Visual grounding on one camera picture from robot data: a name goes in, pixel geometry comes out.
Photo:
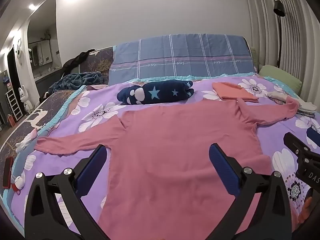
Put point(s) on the white pleated curtain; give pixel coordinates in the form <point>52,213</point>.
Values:
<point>295,42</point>

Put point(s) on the small white red plush toy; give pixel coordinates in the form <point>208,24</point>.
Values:
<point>18,183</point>

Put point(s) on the navy star-print folded blanket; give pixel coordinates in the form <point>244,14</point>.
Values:
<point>155,92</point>

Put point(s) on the black floor lamp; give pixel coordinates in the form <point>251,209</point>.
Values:
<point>278,8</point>

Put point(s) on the white shelf rack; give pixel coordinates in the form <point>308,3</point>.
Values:
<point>13,105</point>

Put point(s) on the orange folded cloth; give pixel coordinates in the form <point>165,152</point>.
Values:
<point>230,91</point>

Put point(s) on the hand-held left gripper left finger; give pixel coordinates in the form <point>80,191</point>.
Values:
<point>92,165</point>

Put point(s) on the purple floral bed sheet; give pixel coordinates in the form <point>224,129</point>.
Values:
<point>105,97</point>

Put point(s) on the red flat case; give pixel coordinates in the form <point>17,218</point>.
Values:
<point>7,172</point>

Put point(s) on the white bear figure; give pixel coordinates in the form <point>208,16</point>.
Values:
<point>25,97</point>

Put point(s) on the pink long-sleeve shirt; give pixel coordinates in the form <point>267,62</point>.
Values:
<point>175,155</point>

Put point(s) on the teal fleece blanket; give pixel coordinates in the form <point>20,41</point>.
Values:
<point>75,80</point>

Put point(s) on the white wall clock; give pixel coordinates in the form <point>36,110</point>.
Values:
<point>18,52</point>

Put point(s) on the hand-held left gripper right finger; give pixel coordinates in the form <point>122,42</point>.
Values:
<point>222,165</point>

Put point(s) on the green pillow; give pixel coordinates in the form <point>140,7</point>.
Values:
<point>280,76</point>

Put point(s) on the pile of pale socks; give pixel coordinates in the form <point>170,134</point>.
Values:
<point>307,107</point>

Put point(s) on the black garment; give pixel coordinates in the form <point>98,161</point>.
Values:
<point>75,61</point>

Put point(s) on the dark branch-print quilt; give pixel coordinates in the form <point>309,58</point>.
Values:
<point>57,97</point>

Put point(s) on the red bag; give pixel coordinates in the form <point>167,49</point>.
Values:
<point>11,120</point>

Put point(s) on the person's right hand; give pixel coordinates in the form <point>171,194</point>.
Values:
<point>305,210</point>

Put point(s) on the blue plaid pillow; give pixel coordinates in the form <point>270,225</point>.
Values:
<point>175,55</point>

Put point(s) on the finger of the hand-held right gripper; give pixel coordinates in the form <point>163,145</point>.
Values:
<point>313,136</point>
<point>300,146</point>

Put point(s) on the white pink plush toy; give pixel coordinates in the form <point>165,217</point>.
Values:
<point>25,140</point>

